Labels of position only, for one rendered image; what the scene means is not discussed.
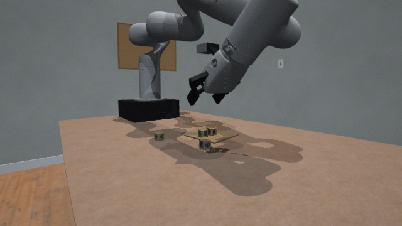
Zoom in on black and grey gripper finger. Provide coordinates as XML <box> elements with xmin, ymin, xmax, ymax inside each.
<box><xmin>212</xmin><ymin>93</ymin><xmax>228</xmax><ymax>104</ymax></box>
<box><xmin>187</xmin><ymin>72</ymin><xmax>209</xmax><ymax>106</ymax></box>

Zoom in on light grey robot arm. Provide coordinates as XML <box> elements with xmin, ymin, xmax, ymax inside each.
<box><xmin>128</xmin><ymin>0</ymin><xmax>301</xmax><ymax>101</ymax></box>

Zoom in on small tan block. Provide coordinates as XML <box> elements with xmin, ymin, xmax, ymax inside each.
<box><xmin>199</xmin><ymin>138</ymin><xmax>211</xmax><ymax>150</ymax></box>
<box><xmin>198</xmin><ymin>128</ymin><xmax>208</xmax><ymax>137</ymax></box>
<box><xmin>154</xmin><ymin>131</ymin><xmax>165</xmax><ymax>141</ymax></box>
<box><xmin>207</xmin><ymin>127</ymin><xmax>217</xmax><ymax>136</ymax></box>

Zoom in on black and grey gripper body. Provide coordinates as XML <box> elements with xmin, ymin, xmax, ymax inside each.
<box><xmin>201</xmin><ymin>47</ymin><xmax>249</xmax><ymax>94</ymax></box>

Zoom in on tan flat mat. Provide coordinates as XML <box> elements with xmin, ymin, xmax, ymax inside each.
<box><xmin>184</xmin><ymin>130</ymin><xmax>239</xmax><ymax>144</ymax></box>

